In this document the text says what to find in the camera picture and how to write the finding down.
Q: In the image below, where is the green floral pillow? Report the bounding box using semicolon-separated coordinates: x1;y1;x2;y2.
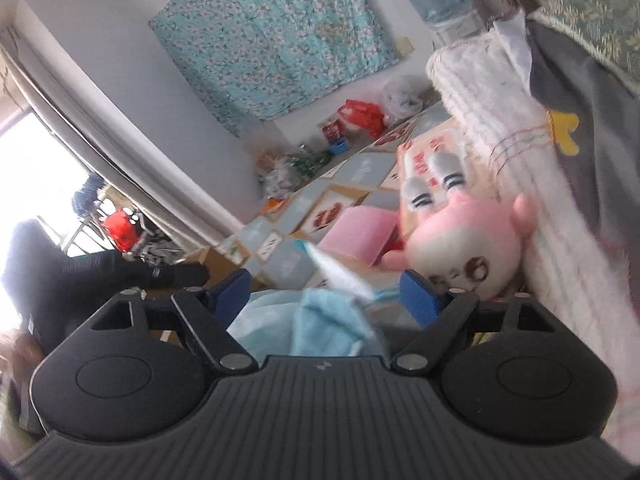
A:
529;0;640;96

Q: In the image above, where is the clear plastic bag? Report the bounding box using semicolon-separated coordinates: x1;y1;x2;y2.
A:
381;75;432;120

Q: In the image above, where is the blue white wipes pack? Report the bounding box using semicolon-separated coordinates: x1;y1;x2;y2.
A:
294;240;400;304

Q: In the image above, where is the red plastic bag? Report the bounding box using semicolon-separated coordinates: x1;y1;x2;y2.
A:
337;100;386;139

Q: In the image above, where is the white folded quilt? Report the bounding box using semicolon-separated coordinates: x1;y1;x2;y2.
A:
425;32;639;460

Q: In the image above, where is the teal floral wall cloth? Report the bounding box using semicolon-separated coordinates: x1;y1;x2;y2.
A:
149;0;399;133

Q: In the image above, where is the grey curtain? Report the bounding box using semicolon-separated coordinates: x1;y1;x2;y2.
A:
1;27;235;252

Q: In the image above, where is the grey duck blanket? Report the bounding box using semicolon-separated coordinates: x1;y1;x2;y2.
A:
527;21;639;271

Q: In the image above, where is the pink sponge cloth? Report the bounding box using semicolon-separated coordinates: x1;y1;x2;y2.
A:
318;205;399;266

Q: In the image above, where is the light blue towel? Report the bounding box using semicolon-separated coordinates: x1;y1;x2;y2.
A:
228;288;387;362

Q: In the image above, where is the red tin can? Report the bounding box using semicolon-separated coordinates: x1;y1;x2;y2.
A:
318;116;345;145

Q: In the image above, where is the pink wet wipes pack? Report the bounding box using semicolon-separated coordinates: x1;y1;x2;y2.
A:
397;119;498;211

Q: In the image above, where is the pink plush doll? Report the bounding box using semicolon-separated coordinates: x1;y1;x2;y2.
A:
381;152;537;299

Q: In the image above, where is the white water dispenser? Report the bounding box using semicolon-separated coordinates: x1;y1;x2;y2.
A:
431;10;486;46

